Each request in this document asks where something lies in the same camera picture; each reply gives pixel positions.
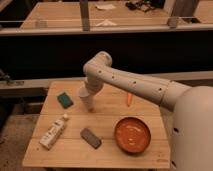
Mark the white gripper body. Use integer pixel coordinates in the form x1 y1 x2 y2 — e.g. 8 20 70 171
78 77 100 97

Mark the white ceramic cup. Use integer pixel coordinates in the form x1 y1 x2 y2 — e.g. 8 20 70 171
81 96 94 112

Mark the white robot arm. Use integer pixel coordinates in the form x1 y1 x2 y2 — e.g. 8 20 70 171
79 51 213 171

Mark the green sponge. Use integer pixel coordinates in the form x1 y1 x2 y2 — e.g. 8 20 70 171
57 92 73 109

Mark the orange carrot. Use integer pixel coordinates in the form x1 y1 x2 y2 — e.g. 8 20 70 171
126 93 133 107

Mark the grey rectangular block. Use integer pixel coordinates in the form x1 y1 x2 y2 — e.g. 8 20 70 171
80 128 102 149

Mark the folded white paper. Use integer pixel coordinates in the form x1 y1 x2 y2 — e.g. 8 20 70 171
95 19 117 27

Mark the orange bowl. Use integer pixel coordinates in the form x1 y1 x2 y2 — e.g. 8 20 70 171
114 117 151 154

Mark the white tube bottle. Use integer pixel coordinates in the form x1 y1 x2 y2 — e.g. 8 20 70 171
39 114 69 150

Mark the white paper sheet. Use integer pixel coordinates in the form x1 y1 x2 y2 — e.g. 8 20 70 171
95 4 116 10

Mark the grey metal post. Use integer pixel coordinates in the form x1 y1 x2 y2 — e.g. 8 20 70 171
79 0 90 31

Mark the metal clamp bracket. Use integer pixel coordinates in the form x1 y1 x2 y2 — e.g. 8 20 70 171
0 69 24 86

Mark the black cable bundle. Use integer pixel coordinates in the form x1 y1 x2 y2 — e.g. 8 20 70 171
125 0 165 13

